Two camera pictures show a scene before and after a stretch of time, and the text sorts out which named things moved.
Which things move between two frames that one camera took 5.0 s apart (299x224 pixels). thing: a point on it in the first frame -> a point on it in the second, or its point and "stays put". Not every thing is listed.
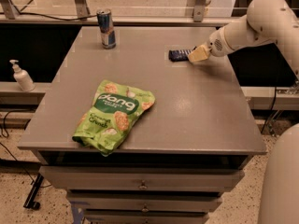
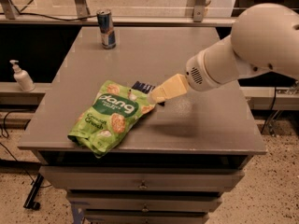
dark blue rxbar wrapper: [179, 55] -> [146, 89]
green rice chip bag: [111, 115] stays put
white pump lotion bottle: [22, 77] stays put
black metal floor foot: [35, 189] stays put
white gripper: [215, 46] -> [196, 73]
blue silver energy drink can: [106, 28] stays put
